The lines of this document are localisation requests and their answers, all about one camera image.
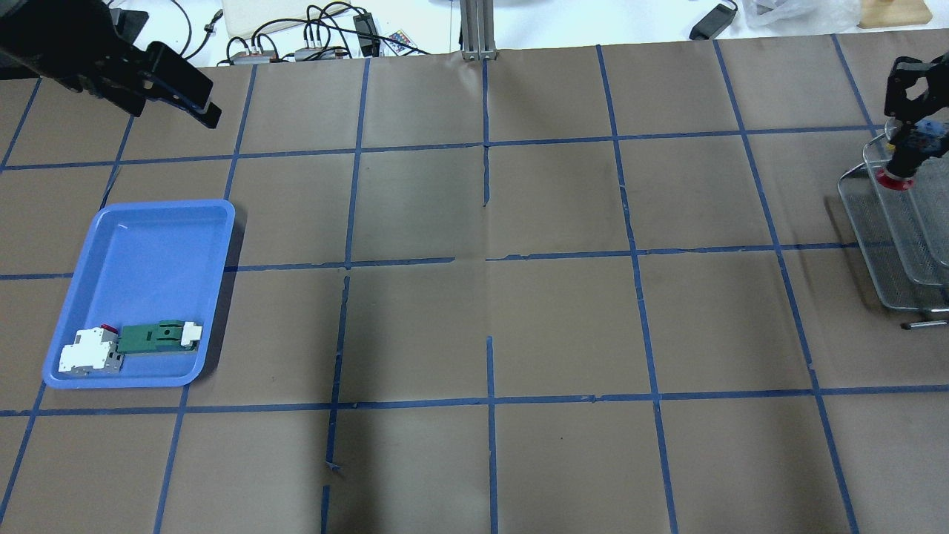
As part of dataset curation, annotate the black power adapter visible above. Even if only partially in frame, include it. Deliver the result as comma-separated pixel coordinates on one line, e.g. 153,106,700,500
688,1,739,41

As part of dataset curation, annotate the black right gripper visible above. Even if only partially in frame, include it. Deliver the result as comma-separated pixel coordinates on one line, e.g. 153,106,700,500
884,56,948,146

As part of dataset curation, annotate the aluminium frame post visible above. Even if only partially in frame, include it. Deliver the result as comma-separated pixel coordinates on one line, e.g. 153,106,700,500
460,0,497,62

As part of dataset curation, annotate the wire mesh shelf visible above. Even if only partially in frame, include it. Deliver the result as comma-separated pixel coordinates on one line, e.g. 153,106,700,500
838,133,948,330

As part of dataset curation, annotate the wooden cutting board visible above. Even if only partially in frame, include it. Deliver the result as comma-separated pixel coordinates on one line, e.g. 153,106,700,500
857,0,934,30

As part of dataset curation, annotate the green terminal block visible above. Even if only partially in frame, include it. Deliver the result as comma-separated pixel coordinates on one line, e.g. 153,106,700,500
116,319,203,355

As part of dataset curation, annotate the blue plastic tray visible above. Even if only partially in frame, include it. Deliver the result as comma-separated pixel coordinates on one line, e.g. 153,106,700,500
43,199,235,389

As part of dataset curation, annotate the clear plastic bag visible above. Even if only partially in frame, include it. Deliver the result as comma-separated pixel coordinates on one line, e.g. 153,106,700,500
740,1,863,34

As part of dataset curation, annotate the white circuit breaker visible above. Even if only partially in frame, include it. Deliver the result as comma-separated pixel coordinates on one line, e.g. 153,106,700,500
58,325,123,375

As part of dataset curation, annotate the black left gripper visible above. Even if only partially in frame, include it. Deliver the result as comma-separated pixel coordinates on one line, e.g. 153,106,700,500
1,1,222,129

